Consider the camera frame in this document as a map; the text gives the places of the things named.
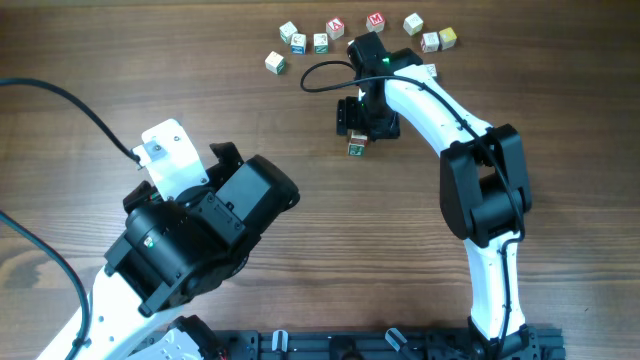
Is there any plain white wooden block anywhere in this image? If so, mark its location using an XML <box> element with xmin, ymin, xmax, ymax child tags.
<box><xmin>279</xmin><ymin>21</ymin><xmax>298</xmax><ymax>44</ymax></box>

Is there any yellow green ring block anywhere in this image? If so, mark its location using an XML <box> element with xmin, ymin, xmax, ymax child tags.
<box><xmin>403</xmin><ymin>13</ymin><xmax>424</xmax><ymax>36</ymax></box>

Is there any tree picture green block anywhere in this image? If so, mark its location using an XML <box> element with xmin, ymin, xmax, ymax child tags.
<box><xmin>347</xmin><ymin>143</ymin><xmax>366</xmax><ymax>156</ymax></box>

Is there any red A letter block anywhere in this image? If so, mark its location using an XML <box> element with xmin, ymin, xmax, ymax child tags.
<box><xmin>326</xmin><ymin>17</ymin><xmax>345</xmax><ymax>40</ymax></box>

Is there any leaf picture red block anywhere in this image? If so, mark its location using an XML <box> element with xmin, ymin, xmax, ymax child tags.
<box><xmin>421</xmin><ymin>32</ymin><xmax>440</xmax><ymax>53</ymax></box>

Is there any yellow top wooden block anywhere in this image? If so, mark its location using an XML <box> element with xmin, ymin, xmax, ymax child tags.
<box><xmin>438</xmin><ymin>27</ymin><xmax>457</xmax><ymax>50</ymax></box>

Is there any red M letter block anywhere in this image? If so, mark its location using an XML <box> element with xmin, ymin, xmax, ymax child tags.
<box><xmin>366</xmin><ymin>12</ymin><xmax>386</xmax><ymax>32</ymax></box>

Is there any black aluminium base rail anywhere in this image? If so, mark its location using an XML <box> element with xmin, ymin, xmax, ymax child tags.
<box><xmin>144</xmin><ymin>327</ymin><xmax>566</xmax><ymax>360</ymax></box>

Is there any green Z letter block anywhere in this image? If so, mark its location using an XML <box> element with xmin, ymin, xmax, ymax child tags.
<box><xmin>265</xmin><ymin>51</ymin><xmax>286</xmax><ymax>75</ymax></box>

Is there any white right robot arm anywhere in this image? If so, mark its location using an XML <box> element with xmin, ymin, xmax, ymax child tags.
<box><xmin>337</xmin><ymin>32</ymin><xmax>532</xmax><ymax>346</ymax></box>

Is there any red U letter block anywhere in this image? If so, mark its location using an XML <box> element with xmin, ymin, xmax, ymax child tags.
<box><xmin>349</xmin><ymin>130</ymin><xmax>369</xmax><ymax>147</ymax></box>

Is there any green V letter block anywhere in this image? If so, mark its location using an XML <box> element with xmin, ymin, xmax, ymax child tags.
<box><xmin>425</xmin><ymin>64</ymin><xmax>438</xmax><ymax>79</ymax></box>

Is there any green N letter block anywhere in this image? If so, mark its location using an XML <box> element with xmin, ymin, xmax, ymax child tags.
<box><xmin>313</xmin><ymin>33</ymin><xmax>329</xmax><ymax>54</ymax></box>

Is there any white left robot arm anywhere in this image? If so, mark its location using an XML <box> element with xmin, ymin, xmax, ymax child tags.
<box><xmin>40</xmin><ymin>142</ymin><xmax>300</xmax><ymax>359</ymax></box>

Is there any blue letter block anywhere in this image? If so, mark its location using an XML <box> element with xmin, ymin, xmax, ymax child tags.
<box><xmin>290</xmin><ymin>33</ymin><xmax>307</xmax><ymax>55</ymax></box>

